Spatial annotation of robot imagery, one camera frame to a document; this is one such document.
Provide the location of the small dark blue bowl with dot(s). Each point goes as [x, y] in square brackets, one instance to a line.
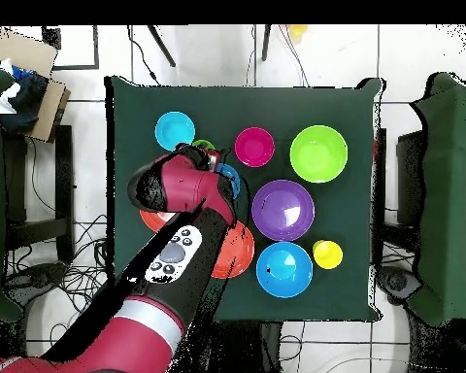
[234, 180]

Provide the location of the cardboard box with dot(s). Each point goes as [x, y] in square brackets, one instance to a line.
[19, 50]

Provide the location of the pink plastic bowl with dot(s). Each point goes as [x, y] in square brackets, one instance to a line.
[255, 147]

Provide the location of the green plastic cup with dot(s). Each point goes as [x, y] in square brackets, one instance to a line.
[204, 144]

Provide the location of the small yellow object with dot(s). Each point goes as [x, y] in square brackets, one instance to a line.
[297, 32]

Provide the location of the purple plastic bowl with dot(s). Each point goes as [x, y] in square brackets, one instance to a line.
[283, 210]

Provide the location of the large blue plastic bowl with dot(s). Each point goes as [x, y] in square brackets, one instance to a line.
[284, 269]

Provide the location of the dark green tablecloth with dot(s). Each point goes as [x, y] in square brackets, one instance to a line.
[217, 105]

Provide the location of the yellow plastic cup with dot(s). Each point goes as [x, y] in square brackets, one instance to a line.
[328, 254]

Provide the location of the blue and white cloth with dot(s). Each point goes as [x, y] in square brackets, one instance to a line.
[27, 97]

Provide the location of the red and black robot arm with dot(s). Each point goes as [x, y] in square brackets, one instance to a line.
[186, 190]

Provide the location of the large green plastic bowl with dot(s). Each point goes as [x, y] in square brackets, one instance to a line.
[318, 153]

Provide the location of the black equipment base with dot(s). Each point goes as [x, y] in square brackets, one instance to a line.
[396, 281]
[35, 276]

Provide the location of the black tripod leg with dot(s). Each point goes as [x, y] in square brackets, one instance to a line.
[161, 47]
[266, 43]

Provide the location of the black bench frame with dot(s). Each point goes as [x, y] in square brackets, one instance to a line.
[64, 186]
[410, 179]

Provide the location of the orange plastic bowl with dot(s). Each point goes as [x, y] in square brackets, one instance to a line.
[151, 221]
[241, 249]

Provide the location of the small cyan plastic bowl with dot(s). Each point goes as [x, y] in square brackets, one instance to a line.
[175, 130]

